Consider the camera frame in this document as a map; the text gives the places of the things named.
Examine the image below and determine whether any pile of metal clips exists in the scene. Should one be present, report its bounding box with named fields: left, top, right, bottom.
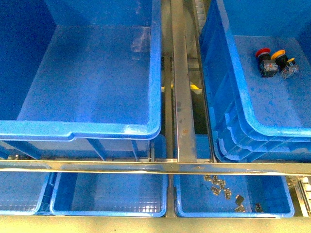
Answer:
left=191, top=175, right=264, bottom=216

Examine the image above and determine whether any vertical metal divider rail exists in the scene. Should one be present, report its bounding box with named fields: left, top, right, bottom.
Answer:
left=171, top=0, right=197, bottom=163

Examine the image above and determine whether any large blue target bin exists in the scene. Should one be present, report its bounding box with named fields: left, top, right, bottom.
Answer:
left=199, top=0, right=311, bottom=163

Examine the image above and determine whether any small blue bin left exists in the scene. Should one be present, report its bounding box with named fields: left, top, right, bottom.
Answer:
left=50, top=172, right=168, bottom=217

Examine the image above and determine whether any red mushroom push button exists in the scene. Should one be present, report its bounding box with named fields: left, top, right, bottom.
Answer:
left=255, top=48, right=278, bottom=78

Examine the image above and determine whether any large blue middle bin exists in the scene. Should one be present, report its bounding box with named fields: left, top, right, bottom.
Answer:
left=0, top=0, right=161, bottom=160

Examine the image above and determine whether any yellow mushroom push button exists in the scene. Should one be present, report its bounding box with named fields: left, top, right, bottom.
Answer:
left=271, top=50, right=299, bottom=79

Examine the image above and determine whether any small blue bin far-left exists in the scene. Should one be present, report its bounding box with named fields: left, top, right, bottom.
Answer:
left=0, top=171, right=56, bottom=216

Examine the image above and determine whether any horizontal metal shelf rail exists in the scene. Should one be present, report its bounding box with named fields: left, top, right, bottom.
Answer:
left=0, top=160, right=311, bottom=176

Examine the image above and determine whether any small blue bin with clips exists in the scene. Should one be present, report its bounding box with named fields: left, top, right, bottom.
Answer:
left=174, top=175, right=294, bottom=218

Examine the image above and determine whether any roller conveyor track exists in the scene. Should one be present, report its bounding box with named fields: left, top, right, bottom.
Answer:
left=286, top=176, right=311, bottom=217

